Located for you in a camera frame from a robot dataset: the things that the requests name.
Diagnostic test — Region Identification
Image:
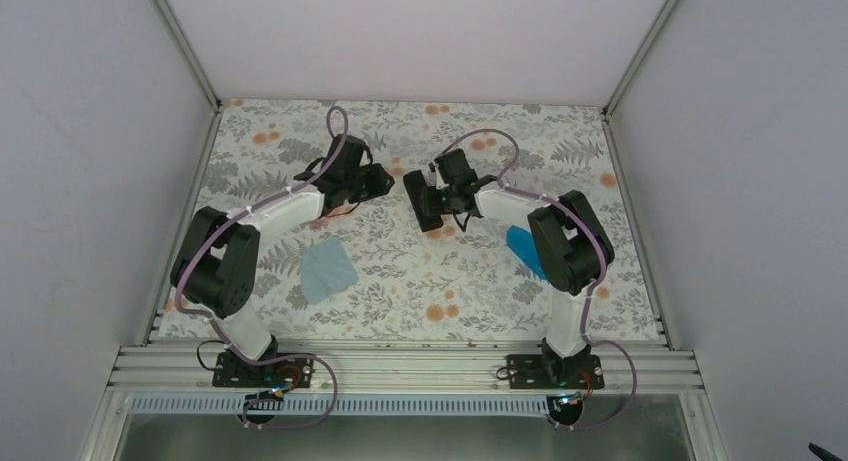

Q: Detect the white slotted cable duct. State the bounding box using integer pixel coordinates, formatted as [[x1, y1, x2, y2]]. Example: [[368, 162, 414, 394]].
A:
[[126, 393, 549, 417]]

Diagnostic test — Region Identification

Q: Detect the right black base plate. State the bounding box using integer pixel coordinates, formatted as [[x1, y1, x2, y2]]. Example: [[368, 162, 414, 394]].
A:
[[495, 354, 605, 390]]

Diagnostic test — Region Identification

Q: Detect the black glasses pouch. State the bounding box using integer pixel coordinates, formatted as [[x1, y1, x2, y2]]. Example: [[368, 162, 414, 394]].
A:
[[403, 170, 444, 232]]

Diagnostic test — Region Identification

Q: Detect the floral table mat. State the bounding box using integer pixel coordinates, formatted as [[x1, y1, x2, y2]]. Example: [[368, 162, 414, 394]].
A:
[[198, 99, 660, 343]]

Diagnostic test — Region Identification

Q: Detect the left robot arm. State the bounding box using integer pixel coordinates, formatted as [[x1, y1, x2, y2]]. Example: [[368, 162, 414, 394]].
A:
[[170, 134, 395, 386]]

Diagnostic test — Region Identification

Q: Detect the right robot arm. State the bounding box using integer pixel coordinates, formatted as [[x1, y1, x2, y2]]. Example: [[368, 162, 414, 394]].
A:
[[403, 149, 615, 388]]

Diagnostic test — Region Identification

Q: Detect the light blue cloth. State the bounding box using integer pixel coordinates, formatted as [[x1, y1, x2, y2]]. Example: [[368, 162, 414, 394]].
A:
[[300, 236, 359, 305]]

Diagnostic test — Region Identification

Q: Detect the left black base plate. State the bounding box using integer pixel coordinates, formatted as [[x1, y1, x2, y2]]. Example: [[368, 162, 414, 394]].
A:
[[211, 351, 314, 390]]

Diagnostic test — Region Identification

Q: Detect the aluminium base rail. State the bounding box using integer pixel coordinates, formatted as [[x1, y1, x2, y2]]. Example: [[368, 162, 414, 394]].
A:
[[107, 343, 704, 409]]

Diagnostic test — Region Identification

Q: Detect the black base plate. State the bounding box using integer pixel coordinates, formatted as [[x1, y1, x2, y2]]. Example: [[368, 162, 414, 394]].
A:
[[495, 354, 605, 390], [211, 351, 314, 390]]

